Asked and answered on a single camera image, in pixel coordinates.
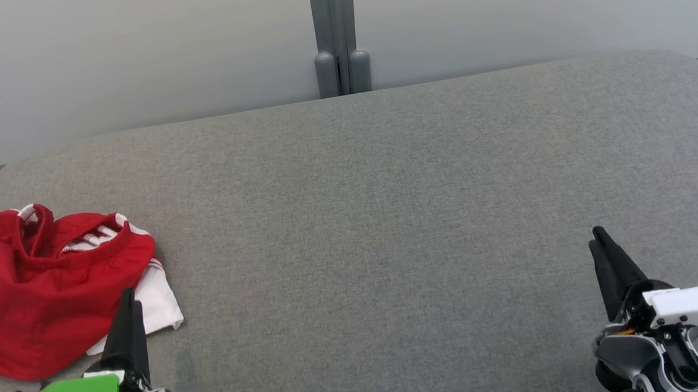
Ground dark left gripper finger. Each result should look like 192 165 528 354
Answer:
134 301 152 382
96 287 142 373

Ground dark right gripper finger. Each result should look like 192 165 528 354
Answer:
592 222 650 295
587 238 623 324

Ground red white striped lettered shorts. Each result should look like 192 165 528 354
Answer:
79 256 186 356

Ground plain red white-trimmed garment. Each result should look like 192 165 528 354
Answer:
0 194 167 384

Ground grey metal partition post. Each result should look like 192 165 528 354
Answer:
307 0 374 99

